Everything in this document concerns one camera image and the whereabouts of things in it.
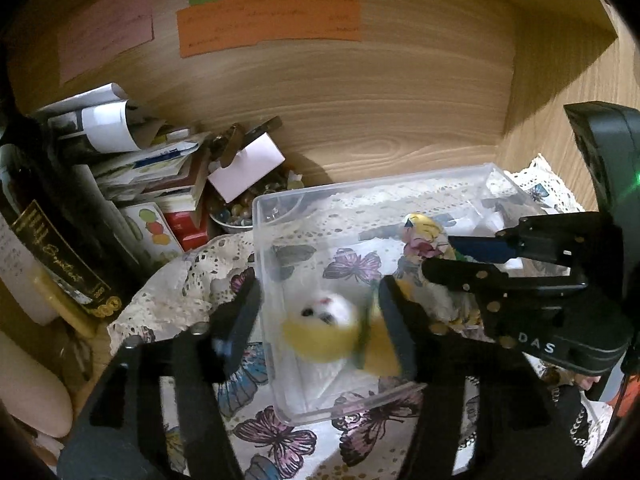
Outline red box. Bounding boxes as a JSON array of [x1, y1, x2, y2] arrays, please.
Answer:
[[162, 209, 212, 254]]

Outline white lace butterfly cloth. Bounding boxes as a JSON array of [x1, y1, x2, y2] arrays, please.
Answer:
[[107, 154, 617, 480]]

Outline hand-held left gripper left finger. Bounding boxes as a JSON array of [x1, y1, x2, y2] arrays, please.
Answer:
[[59, 276, 264, 480]]

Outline yellow and white plush toy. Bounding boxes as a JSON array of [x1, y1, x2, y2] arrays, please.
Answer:
[[280, 291, 407, 380]]

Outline brass clip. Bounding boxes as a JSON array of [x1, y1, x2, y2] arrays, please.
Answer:
[[212, 115, 284, 170]]

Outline clear plastic storage box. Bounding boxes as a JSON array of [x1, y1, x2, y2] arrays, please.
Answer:
[[251, 162, 551, 426]]

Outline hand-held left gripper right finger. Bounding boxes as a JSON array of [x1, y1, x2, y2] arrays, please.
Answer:
[[372, 276, 587, 480]]

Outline white card with coloured circles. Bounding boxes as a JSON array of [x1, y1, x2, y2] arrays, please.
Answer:
[[121, 202, 187, 263]]

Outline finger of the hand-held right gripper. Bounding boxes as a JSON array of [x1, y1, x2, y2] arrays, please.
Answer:
[[421, 256, 590, 347], [447, 211, 622, 272]]

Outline orange paper note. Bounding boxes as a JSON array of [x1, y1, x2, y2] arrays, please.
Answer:
[[176, 0, 363, 60]]

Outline stack of books and papers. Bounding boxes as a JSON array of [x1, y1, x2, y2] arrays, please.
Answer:
[[94, 128, 213, 223]]

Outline small blonde cartoon plush doll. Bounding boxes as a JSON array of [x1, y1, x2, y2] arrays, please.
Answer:
[[399, 212, 483, 328]]

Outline bowl of beads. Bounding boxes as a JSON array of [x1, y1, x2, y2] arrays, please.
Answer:
[[209, 170, 307, 235]]

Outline dark bottle with gold label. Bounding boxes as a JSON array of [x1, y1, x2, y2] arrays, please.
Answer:
[[0, 108, 135, 319]]

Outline rolled white printed paper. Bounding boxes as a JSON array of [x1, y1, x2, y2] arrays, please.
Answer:
[[36, 82, 167, 155]]

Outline pale pink card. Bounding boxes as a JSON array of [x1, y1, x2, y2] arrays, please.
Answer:
[[207, 132, 286, 204]]

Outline pink paper note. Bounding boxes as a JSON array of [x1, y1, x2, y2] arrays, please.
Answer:
[[56, 0, 155, 86]]

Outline white jar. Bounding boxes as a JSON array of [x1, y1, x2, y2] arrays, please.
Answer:
[[0, 217, 62, 327]]

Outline beige rounded object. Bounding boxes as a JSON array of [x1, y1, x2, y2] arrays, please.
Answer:
[[0, 331, 77, 440]]

